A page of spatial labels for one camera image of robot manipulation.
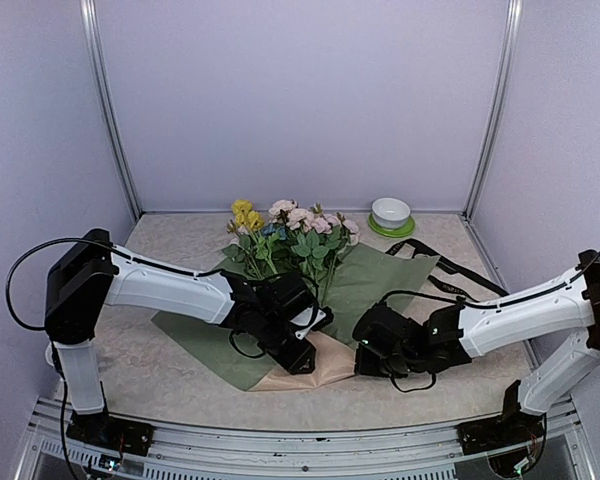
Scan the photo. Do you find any yellow fake flower stem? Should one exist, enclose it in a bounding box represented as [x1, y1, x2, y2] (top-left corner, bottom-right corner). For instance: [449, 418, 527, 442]
[222, 199, 286, 280]

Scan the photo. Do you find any green pink wrapping paper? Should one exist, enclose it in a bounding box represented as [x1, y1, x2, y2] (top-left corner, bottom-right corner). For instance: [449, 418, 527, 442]
[152, 243, 437, 392]

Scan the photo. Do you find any blue fake flower stem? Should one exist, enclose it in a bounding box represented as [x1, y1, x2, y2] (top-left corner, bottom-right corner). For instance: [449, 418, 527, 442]
[260, 223, 287, 240]

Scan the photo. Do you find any pink rose stem bunch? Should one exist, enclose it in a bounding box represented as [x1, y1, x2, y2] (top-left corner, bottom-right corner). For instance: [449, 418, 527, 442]
[303, 203, 359, 305]

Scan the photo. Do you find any black printed ribbon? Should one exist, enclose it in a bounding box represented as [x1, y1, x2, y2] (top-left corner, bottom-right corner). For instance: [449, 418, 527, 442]
[384, 239, 508, 301]

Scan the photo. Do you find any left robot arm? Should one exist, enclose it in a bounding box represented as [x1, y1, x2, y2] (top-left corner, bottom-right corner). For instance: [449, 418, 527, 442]
[5, 228, 332, 445]

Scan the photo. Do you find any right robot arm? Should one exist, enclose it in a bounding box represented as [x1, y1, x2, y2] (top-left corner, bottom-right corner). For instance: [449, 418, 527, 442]
[352, 250, 600, 444]

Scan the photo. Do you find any green plate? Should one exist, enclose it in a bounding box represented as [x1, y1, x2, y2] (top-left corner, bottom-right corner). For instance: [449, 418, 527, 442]
[368, 214, 416, 238]

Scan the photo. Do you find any white ceramic bowl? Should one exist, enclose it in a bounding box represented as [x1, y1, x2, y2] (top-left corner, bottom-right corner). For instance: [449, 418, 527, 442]
[371, 197, 411, 229]

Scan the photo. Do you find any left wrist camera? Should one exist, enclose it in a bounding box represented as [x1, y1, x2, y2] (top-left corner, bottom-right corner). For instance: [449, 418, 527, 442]
[291, 307, 334, 340]

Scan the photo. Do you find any aluminium front rail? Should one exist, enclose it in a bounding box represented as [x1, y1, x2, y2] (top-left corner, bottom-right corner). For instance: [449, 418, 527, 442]
[7, 398, 600, 479]

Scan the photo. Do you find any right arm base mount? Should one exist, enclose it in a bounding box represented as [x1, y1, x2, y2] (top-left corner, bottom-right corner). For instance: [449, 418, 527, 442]
[456, 412, 546, 455]

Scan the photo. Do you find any aluminium frame post right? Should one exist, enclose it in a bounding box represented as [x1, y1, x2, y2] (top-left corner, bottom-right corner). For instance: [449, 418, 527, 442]
[463, 0, 523, 223]

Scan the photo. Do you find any aluminium frame post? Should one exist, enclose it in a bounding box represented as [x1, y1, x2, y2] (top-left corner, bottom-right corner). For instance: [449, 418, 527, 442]
[80, 0, 144, 222]
[463, 0, 523, 223]

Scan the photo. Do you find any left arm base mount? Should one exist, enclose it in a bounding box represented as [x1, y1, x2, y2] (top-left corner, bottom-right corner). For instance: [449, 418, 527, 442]
[66, 412, 155, 457]

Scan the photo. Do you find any aluminium frame post left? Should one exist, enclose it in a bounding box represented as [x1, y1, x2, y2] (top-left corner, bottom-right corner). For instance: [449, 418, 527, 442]
[80, 0, 144, 222]

